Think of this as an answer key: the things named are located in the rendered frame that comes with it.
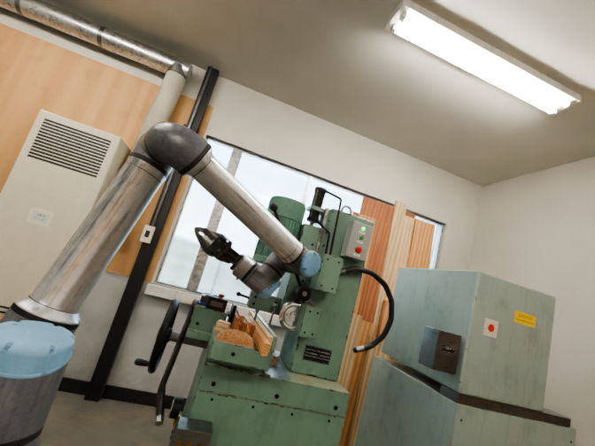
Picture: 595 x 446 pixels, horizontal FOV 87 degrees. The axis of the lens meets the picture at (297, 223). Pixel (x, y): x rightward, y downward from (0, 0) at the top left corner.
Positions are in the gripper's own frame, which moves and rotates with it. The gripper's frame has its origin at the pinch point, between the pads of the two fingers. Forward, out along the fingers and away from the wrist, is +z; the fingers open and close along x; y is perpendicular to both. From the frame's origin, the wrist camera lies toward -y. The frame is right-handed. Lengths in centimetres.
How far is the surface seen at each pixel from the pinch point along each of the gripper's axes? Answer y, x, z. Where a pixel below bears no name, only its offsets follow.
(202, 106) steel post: -111, -101, 96
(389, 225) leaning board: -133, -142, -94
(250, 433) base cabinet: -10, 41, -62
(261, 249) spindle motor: -14.2, -14.1, -22.3
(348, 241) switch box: -3, -38, -49
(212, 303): -16.3, 15.8, -21.7
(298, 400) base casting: -9, 23, -70
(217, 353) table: 3.6, 27.6, -34.5
